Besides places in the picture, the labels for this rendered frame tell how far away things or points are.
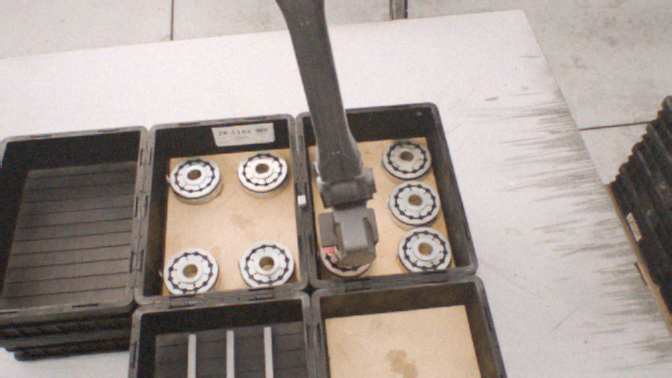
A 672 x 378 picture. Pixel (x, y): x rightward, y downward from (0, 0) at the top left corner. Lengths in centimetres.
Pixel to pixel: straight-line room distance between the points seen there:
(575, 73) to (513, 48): 106
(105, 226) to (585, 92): 206
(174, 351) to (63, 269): 29
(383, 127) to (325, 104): 53
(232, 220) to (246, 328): 23
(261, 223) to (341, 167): 40
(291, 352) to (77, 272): 45
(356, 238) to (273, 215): 35
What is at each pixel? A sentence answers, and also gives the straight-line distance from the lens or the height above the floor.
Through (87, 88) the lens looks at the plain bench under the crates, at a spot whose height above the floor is 70.
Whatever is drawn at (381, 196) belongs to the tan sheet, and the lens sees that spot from 127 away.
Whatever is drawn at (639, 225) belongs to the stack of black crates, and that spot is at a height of 20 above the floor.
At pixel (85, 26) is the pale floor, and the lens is 309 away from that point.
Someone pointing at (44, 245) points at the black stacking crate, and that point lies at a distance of 135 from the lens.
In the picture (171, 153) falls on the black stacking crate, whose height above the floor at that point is 85.
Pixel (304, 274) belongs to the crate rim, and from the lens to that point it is 107.
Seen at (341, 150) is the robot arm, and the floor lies 121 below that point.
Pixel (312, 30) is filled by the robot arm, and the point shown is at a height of 140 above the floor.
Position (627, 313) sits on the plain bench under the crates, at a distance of 142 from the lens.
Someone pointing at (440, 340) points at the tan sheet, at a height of 83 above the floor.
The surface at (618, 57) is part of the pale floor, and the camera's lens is 298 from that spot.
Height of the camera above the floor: 190
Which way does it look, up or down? 56 degrees down
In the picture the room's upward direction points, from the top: straight up
